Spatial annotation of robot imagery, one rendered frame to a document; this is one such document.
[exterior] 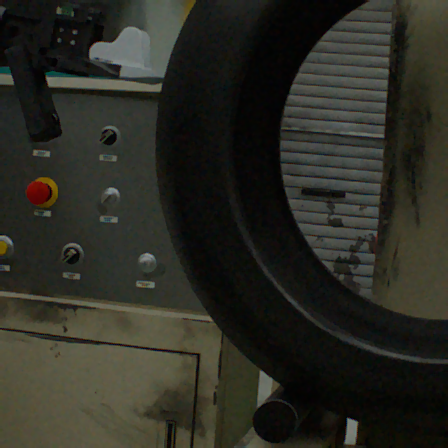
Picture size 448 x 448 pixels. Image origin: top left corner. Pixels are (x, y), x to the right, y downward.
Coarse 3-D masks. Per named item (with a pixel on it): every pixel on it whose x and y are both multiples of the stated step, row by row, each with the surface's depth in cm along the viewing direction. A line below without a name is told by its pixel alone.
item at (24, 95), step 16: (16, 48) 138; (16, 64) 138; (16, 80) 138; (32, 80) 137; (32, 96) 138; (48, 96) 140; (32, 112) 138; (48, 112) 138; (32, 128) 138; (48, 128) 138
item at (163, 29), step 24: (0, 0) 208; (96, 0) 204; (120, 0) 203; (144, 0) 203; (168, 0) 202; (192, 0) 201; (120, 24) 204; (144, 24) 203; (168, 24) 202; (168, 48) 202; (0, 72) 207; (48, 72) 206
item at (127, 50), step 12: (120, 36) 136; (132, 36) 136; (96, 48) 136; (108, 48) 136; (120, 48) 136; (132, 48) 136; (96, 60) 136; (120, 60) 136; (132, 60) 136; (120, 72) 135; (132, 72) 135; (144, 72) 135; (156, 72) 136
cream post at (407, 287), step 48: (432, 0) 156; (432, 48) 156; (432, 96) 156; (384, 144) 158; (432, 144) 157; (384, 192) 158; (432, 192) 157; (384, 240) 158; (432, 240) 157; (384, 288) 158; (432, 288) 157; (384, 432) 159
